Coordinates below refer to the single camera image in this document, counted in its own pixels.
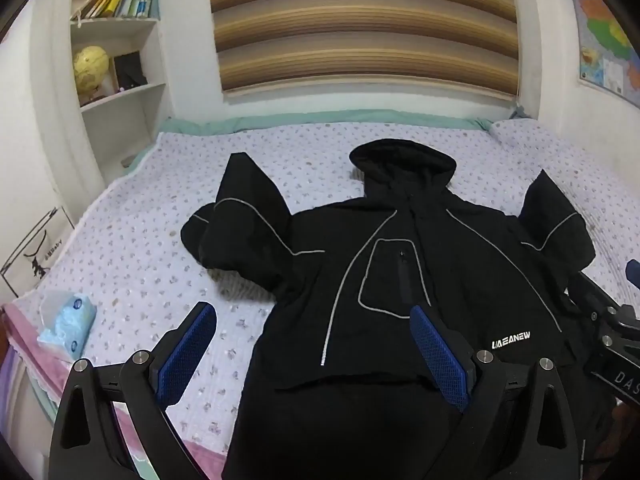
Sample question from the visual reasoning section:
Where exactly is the striped brown roller blind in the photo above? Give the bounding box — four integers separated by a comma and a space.
207, 0, 521, 100

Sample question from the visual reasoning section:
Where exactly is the white box with black drawing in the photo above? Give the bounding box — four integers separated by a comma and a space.
0, 206, 76, 306

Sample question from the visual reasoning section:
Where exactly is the blue tissue pack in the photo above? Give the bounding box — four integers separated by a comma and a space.
37, 292, 97, 361

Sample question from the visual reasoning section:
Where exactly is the green bed sheet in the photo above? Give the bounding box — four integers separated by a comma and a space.
122, 116, 493, 176

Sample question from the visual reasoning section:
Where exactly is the white bookshelf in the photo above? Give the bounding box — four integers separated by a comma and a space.
70, 0, 168, 171

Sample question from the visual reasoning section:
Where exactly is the black picture frame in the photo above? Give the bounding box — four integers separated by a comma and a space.
111, 51, 149, 92

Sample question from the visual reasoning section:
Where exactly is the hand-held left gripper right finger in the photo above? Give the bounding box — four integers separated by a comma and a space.
409, 305, 583, 480

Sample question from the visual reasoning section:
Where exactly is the black hooded jacket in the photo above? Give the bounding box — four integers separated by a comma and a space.
181, 139, 621, 480

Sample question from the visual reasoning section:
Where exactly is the floral quilt with pink border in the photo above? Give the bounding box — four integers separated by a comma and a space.
0, 119, 640, 480

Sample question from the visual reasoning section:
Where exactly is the yellow globe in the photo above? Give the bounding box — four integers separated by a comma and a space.
73, 46, 110, 101

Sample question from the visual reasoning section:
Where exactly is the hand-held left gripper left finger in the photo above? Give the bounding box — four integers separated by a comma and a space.
47, 301, 218, 480

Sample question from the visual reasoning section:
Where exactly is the colourful wall map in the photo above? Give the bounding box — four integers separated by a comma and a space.
565, 0, 640, 106

